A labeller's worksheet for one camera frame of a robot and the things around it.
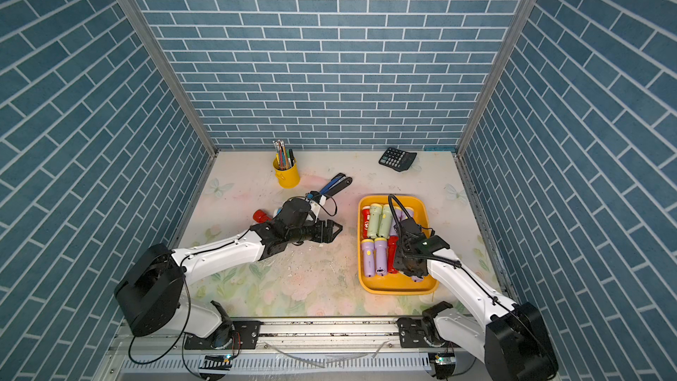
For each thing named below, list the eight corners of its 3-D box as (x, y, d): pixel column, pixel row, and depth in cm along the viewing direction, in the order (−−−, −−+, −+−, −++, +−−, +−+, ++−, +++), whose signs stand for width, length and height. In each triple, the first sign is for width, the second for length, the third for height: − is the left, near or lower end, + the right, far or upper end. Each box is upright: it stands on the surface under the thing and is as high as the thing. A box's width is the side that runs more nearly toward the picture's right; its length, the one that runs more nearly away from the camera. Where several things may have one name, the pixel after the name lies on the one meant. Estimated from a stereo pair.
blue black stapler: (325, 198, 106) (325, 195, 104) (317, 189, 109) (316, 185, 107) (352, 182, 112) (352, 178, 110) (343, 174, 115) (343, 170, 113)
